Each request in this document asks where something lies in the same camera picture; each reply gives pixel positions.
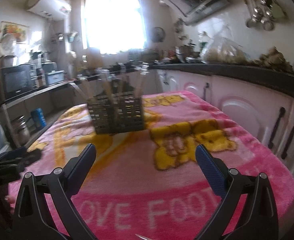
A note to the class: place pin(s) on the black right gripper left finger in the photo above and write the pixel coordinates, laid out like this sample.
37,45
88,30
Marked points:
44,209

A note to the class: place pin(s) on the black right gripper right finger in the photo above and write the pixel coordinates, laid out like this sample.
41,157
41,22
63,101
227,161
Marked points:
247,209

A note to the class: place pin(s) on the dark grey perforated utensil basket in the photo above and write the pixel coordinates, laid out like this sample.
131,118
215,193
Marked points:
124,113

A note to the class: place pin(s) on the wooden chopsticks pair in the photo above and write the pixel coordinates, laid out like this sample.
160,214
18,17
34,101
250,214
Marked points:
143,73

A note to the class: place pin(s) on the black kitchen countertop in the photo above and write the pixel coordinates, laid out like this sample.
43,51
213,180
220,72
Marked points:
278,81

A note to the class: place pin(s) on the metal lidded jar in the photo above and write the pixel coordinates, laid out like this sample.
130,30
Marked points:
21,130

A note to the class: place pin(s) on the blue cylindrical canister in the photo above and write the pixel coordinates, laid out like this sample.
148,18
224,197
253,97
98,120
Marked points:
38,118

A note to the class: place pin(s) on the black microwave oven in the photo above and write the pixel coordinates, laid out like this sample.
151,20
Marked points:
17,80

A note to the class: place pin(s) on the white storage box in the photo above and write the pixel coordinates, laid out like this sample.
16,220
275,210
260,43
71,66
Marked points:
54,77

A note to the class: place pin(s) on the pink orange cartoon blanket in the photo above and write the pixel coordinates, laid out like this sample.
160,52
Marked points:
147,183

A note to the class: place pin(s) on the ginger root pile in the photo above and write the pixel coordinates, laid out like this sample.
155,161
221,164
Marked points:
273,60

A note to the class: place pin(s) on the white water heater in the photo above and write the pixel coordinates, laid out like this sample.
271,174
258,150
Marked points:
55,10

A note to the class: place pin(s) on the plastic bag of food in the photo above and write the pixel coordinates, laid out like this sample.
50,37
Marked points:
222,49

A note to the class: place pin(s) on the steel cooking pot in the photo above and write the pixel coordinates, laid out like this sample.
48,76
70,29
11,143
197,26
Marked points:
184,51

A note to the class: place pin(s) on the hanging utensil rack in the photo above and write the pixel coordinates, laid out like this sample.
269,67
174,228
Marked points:
264,14

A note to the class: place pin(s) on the fruit picture on wall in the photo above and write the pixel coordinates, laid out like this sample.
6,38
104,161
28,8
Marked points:
19,31

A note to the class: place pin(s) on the round wall fan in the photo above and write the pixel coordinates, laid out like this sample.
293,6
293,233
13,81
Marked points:
157,35

